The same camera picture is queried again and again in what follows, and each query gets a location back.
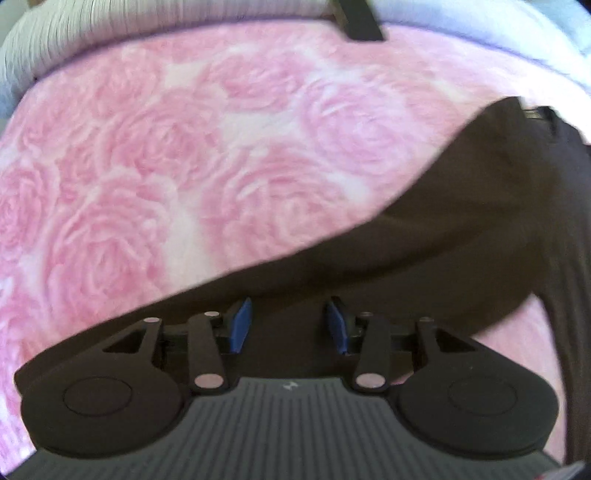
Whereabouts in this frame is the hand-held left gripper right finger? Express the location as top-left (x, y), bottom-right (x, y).
top-left (325, 298), bottom-right (513, 393)

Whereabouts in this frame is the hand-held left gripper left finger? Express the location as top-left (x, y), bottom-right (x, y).
top-left (60, 298), bottom-right (252, 394)

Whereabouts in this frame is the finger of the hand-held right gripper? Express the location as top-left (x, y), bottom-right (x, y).
top-left (521, 104), bottom-right (561, 137)

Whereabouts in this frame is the dark grey garment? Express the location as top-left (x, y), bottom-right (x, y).
top-left (14, 97), bottom-right (591, 467)

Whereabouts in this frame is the pink rose blanket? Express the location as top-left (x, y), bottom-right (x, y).
top-left (0, 21), bottom-right (591, 467)

